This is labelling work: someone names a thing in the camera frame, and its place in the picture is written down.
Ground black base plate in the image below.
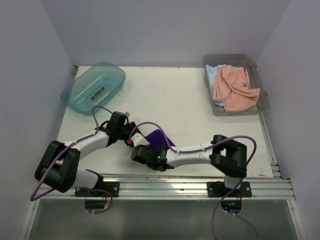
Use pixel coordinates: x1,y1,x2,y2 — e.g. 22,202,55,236
206,176,253,198
74,181,120,198

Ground aluminium mounting rail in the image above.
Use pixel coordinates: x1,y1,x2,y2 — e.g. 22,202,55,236
32,174,297,201

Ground dark purple towel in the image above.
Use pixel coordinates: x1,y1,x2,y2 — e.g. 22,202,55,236
145,129,169,150

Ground light blue towel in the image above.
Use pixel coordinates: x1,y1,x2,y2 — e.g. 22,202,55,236
205,64,225,107

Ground clear grey plastic bin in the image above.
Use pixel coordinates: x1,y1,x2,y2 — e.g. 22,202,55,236
202,54,269,116

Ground teal plastic tub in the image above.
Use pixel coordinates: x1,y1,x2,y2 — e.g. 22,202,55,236
60,62,126,116

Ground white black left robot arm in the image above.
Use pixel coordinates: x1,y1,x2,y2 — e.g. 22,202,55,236
34,111,136,197

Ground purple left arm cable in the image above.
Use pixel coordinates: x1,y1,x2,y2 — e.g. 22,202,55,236
30,106,113,215

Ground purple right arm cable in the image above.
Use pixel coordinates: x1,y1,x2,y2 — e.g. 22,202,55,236
128,121,261,240

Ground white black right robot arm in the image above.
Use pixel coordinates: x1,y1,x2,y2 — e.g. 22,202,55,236
131,135,247,197

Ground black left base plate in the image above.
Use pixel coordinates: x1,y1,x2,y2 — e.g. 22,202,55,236
74,181,120,198

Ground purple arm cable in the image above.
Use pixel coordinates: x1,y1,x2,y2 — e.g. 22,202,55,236
30,106,113,215
128,121,261,240

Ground pink towel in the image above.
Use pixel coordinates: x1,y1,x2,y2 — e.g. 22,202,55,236
212,64,260,112

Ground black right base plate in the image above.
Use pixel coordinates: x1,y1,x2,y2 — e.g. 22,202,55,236
206,176,253,198

